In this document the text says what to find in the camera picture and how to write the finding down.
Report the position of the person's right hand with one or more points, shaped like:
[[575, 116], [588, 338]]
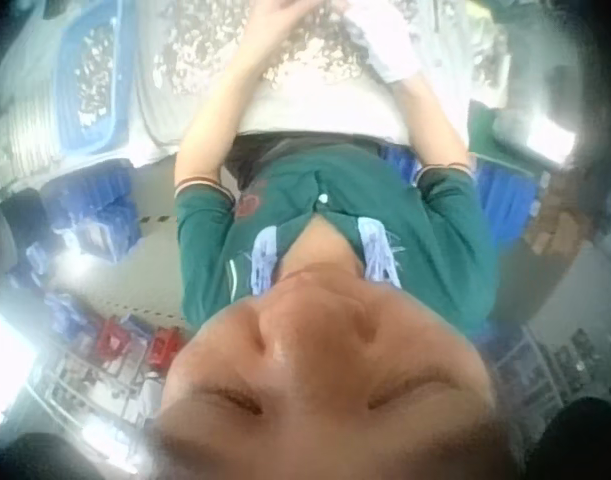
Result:
[[385, 45]]

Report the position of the person's left hand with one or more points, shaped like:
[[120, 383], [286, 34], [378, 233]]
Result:
[[277, 22]]

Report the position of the pile of small metal parts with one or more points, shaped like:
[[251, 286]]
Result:
[[315, 60]]

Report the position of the small heap of dark parts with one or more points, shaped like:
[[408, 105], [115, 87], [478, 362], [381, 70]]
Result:
[[487, 65]]

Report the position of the green box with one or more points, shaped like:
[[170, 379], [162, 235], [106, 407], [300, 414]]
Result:
[[482, 130]]

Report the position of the heap of parts in tray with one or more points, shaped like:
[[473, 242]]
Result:
[[96, 70]]

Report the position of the row of blue bins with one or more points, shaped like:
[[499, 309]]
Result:
[[505, 200]]

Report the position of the blue plastic tray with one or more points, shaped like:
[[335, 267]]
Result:
[[67, 100]]

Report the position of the stack of blue crates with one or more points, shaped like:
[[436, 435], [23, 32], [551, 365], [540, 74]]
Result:
[[95, 215]]

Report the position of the brown cardboard carton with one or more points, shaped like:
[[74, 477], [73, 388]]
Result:
[[552, 222]]

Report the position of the stack of white ribbed trays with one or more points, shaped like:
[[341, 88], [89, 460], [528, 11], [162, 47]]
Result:
[[17, 127]]

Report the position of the red plastic bin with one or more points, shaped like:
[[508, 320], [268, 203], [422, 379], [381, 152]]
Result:
[[112, 341], [162, 346]]

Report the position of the metal shelf rack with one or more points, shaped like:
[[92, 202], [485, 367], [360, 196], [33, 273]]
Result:
[[550, 370]]

